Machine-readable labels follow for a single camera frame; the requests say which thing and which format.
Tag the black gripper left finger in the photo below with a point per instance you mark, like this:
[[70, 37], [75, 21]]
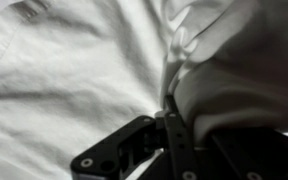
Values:
[[134, 146]]

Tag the large white towel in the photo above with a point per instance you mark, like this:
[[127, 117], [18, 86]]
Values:
[[100, 66]]

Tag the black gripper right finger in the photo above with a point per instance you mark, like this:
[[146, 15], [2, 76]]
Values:
[[250, 156]]

